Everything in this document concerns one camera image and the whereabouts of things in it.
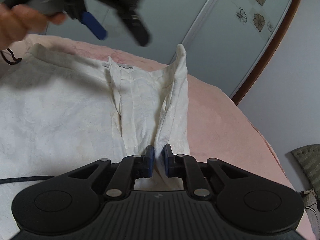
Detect white patterned pants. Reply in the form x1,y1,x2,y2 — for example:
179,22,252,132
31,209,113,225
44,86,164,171
0,43,192,240

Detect person's left hand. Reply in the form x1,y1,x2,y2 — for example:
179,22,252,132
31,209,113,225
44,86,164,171
0,3,67,50

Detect pink bed sheet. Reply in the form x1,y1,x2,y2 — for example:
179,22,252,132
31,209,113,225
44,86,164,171
1,35,315,239

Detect frosted glass wardrobe door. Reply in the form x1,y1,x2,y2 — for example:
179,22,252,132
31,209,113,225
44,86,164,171
46,0,292,96

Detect olive green tufted headboard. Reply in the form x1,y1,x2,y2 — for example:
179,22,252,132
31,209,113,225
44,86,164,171
291,144,320,198

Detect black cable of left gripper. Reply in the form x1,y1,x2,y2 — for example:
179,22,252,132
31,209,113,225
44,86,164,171
0,47,23,66

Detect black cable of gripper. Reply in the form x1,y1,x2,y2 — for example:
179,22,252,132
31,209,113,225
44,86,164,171
0,47,23,66
0,175,54,184

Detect brown wooden door frame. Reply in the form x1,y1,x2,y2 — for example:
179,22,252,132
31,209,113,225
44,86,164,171
230,0,302,105

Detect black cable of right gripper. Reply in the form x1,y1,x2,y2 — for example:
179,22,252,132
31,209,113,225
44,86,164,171
0,175,54,184

